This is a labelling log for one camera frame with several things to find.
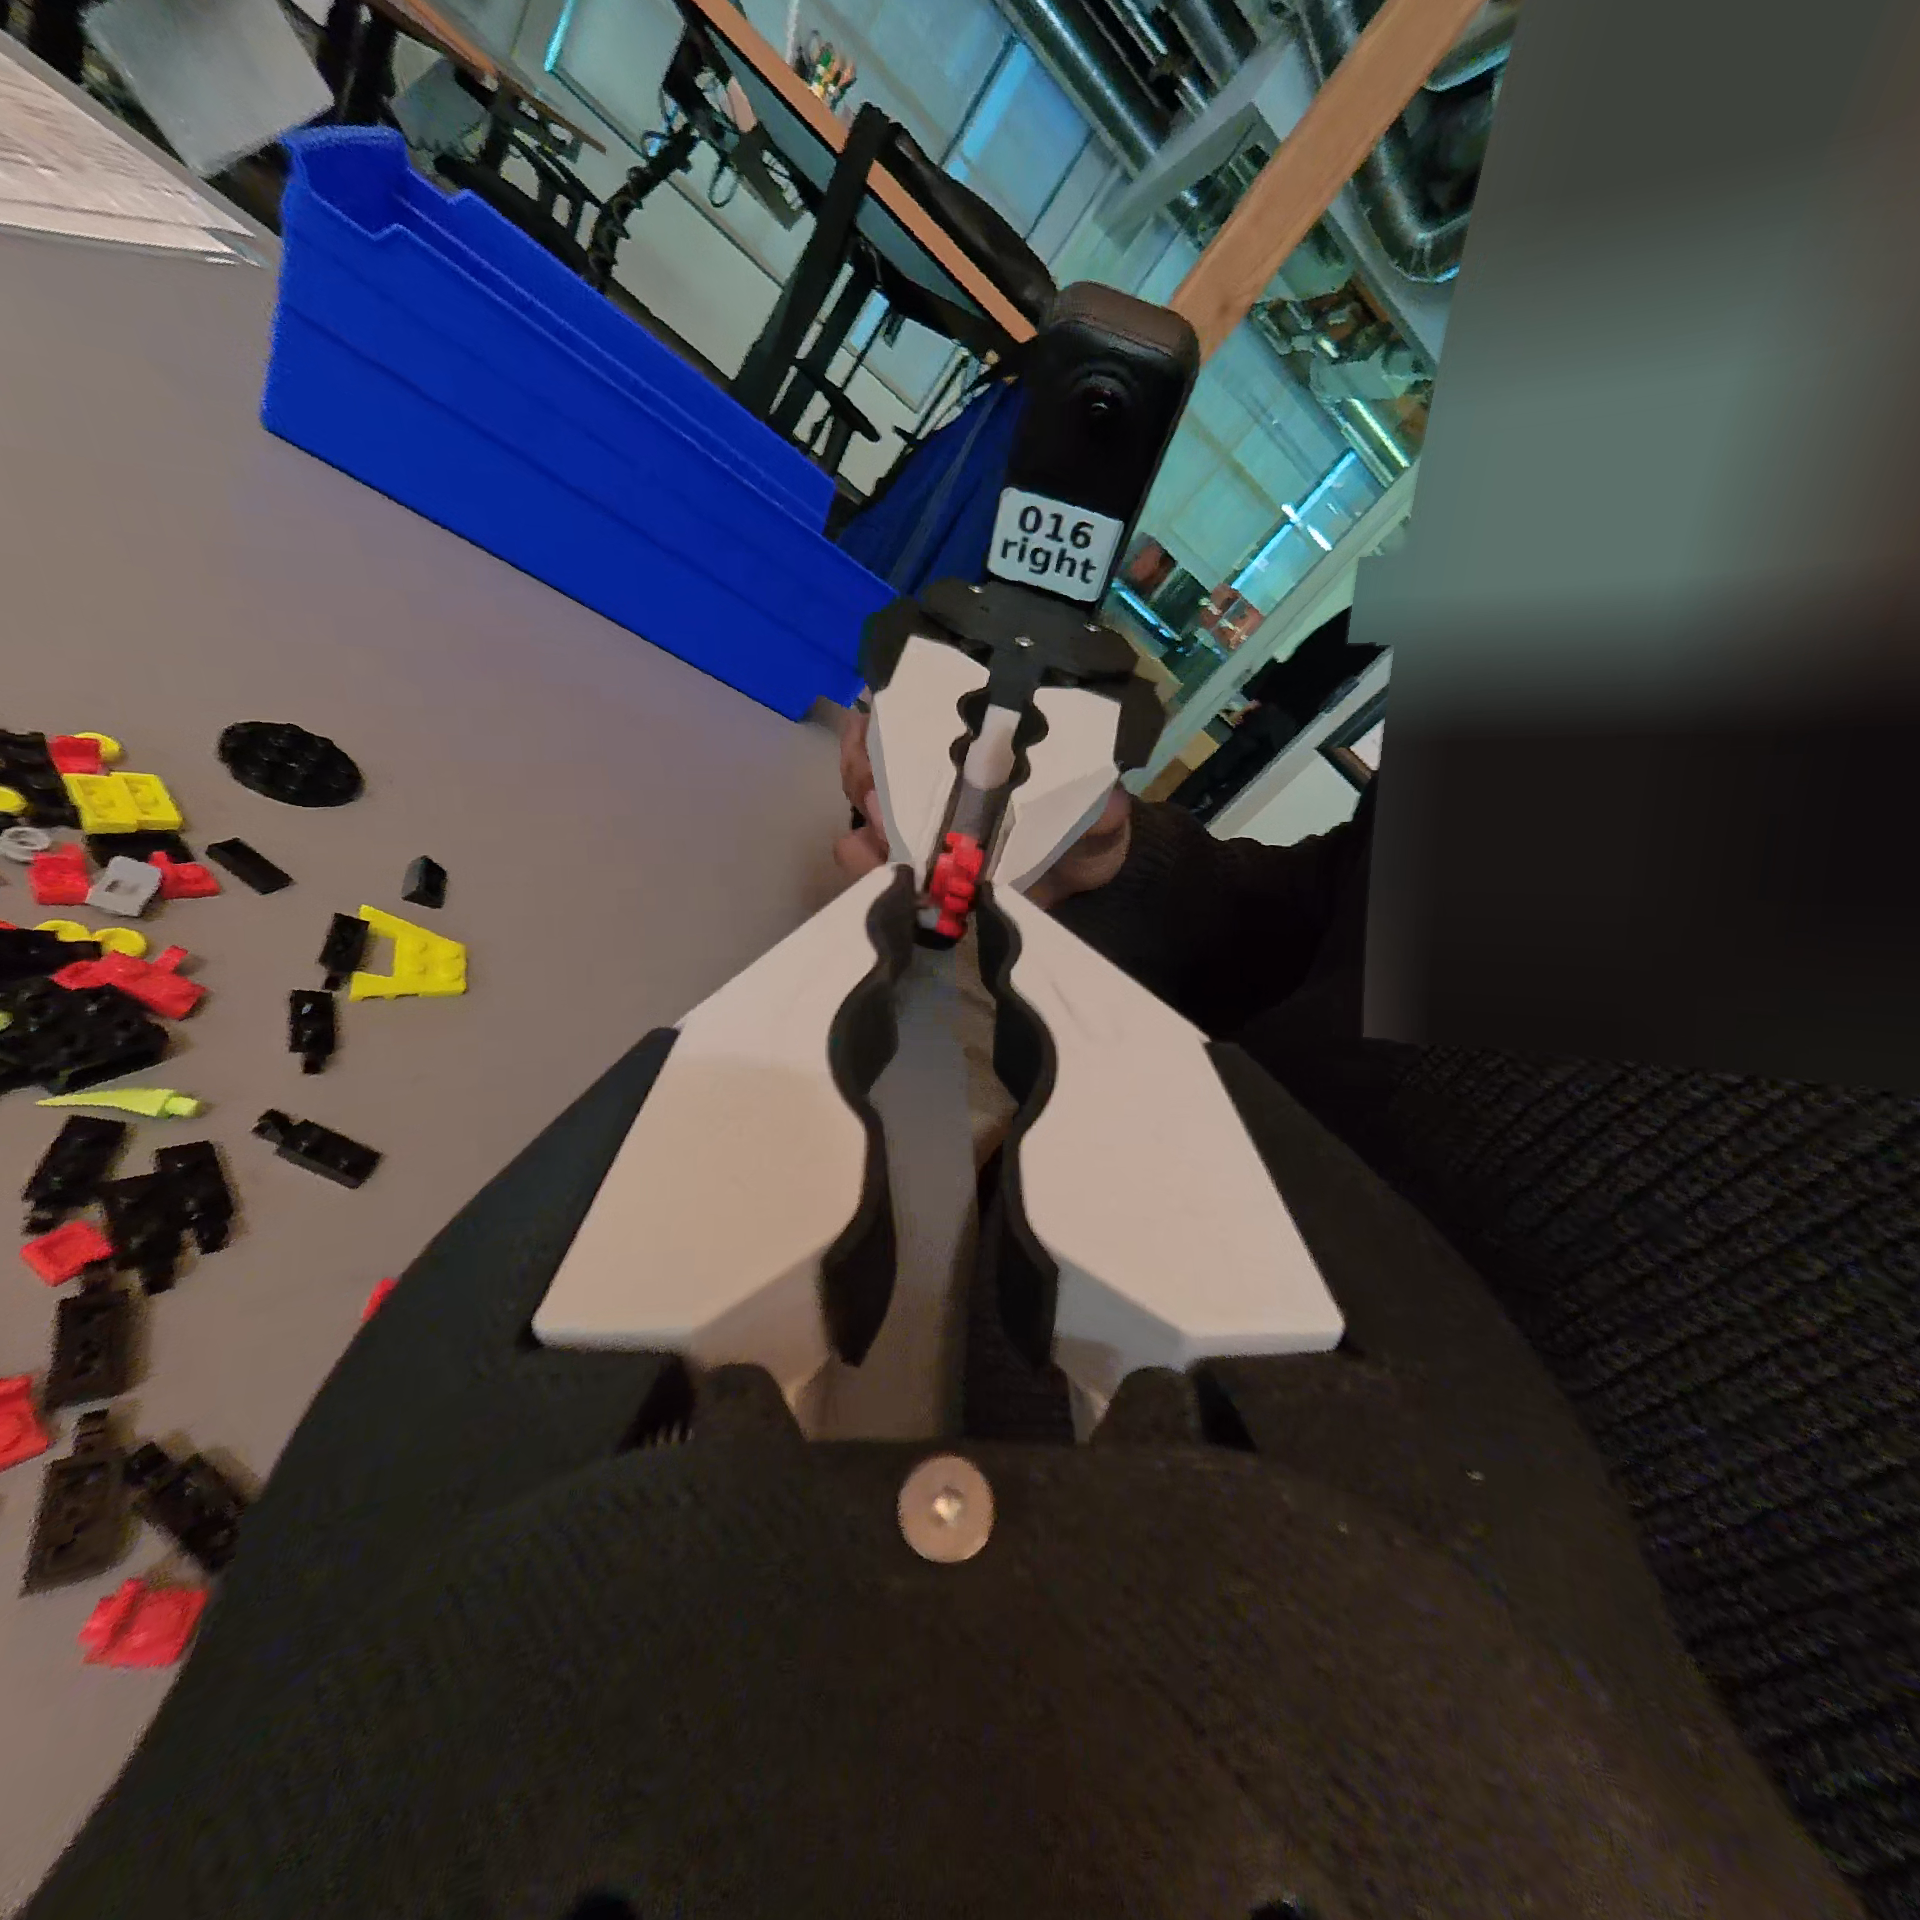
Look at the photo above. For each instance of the yellow wedge lego plate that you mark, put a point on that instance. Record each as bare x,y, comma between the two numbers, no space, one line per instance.
429,968

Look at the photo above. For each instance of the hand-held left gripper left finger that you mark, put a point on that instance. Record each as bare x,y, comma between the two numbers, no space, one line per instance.
705,1200

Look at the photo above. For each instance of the blue plastic bin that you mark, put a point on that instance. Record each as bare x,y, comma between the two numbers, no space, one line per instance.
945,495
554,451

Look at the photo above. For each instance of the red and black lego assembly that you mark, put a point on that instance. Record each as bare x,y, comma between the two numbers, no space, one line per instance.
956,878

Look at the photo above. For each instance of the pile of loose lego pieces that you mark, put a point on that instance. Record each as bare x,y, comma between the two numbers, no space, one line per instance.
75,1034

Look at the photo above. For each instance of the small black round lego plate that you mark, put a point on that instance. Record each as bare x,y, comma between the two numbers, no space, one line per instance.
291,762

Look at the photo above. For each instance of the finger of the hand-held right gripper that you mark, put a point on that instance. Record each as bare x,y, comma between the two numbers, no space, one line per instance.
919,735
1081,780

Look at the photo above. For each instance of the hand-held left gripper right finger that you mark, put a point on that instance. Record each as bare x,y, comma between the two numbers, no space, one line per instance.
1163,1200

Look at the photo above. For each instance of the person's right hand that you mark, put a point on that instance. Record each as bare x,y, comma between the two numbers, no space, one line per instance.
1089,863

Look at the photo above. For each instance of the person's dark knit sweater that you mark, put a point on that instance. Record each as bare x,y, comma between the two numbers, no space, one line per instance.
1724,1351

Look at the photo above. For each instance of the small black lego slope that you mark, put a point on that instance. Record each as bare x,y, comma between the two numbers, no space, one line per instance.
425,883

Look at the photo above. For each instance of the wood edged black desk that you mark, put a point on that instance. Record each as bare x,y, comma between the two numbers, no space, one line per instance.
930,211
510,104

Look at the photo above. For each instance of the wooden beam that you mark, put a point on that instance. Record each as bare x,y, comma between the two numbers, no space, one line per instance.
1320,151

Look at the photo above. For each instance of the black lego clip plate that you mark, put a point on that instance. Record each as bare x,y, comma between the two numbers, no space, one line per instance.
344,939
312,1029

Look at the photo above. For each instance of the black flat lego tile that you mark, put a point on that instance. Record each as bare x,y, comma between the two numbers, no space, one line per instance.
249,866

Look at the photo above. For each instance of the lego instruction booklet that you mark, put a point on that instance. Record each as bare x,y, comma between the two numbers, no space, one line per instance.
90,164

